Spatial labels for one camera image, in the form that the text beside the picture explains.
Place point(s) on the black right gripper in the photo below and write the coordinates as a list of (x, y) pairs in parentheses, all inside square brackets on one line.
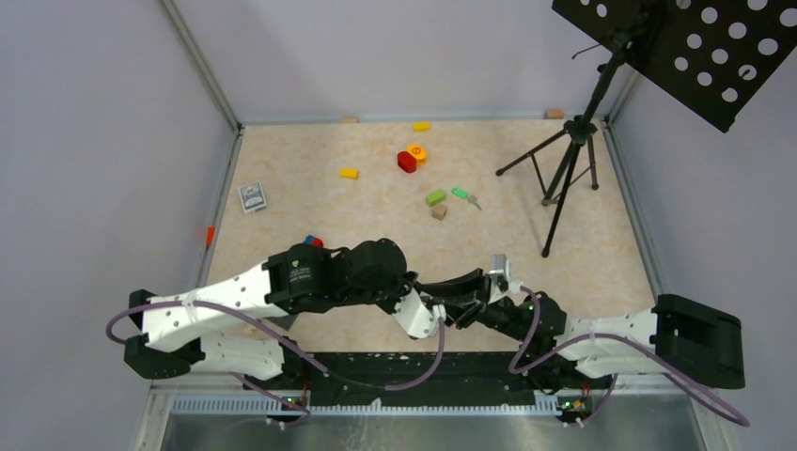
[(472, 319)]

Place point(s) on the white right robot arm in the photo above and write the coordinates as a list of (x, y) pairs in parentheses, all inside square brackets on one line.
[(701, 342)]

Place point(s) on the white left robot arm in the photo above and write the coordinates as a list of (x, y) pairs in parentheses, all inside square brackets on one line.
[(218, 328)]

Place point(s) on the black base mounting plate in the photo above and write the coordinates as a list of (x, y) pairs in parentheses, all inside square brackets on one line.
[(462, 379)]

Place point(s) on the small wooden cube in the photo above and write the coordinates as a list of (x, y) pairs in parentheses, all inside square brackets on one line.
[(439, 212)]

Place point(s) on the green tagged key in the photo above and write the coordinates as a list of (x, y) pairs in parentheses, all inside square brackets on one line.
[(470, 198)]

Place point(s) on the green brick block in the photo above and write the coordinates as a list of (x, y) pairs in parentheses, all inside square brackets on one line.
[(435, 198)]

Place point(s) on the red cylinder block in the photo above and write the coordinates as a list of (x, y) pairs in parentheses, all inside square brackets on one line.
[(406, 162)]

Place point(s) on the orange round block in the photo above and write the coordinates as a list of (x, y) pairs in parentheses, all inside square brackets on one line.
[(419, 153)]

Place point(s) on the red blue brick stack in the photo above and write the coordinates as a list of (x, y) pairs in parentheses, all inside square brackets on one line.
[(314, 241)]

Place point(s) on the yellow brick mid left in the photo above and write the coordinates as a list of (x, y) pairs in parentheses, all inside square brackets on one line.
[(349, 173)]

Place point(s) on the yellow brick far back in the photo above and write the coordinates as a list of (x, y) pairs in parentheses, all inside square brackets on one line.
[(421, 126)]

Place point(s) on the grey studded baseplate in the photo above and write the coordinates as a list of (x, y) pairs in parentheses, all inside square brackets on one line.
[(284, 323)]

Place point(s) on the wooden wedge back right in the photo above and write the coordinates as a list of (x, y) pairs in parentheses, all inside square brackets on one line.
[(554, 114)]

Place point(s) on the playing card deck box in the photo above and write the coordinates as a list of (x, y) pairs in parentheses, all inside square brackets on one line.
[(252, 197)]

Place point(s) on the black perforated music stand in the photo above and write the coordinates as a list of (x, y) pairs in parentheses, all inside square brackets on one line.
[(711, 56)]

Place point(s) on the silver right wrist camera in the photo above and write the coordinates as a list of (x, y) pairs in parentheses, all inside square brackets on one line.
[(499, 274)]

